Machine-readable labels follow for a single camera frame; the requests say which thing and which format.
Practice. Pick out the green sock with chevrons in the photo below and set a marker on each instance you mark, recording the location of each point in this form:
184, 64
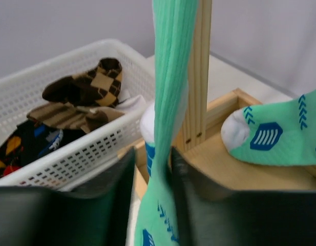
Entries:
174, 29

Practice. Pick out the green sock with white patches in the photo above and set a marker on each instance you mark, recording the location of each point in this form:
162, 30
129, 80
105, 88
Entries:
279, 134

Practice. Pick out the white plastic laundry basket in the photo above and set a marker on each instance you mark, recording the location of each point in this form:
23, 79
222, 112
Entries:
96, 151

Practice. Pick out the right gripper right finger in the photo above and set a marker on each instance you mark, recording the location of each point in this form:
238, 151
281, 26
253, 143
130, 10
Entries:
211, 214

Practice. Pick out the brown checkered sock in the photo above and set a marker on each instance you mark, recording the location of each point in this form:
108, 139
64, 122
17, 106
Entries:
99, 86

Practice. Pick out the brown striped sock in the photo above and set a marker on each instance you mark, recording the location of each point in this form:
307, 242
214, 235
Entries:
68, 117

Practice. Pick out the black argyle sock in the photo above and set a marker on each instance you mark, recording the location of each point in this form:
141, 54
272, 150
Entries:
9, 154

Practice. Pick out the wooden hanging rack frame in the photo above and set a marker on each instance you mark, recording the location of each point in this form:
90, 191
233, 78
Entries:
211, 156

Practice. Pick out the black sock grey blue pattern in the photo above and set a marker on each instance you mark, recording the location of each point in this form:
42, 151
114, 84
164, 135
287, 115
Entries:
52, 138

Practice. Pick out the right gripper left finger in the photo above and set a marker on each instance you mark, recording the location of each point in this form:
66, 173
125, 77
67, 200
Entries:
94, 213

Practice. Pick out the white sock in basket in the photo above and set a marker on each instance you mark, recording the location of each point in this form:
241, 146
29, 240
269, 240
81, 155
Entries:
128, 103

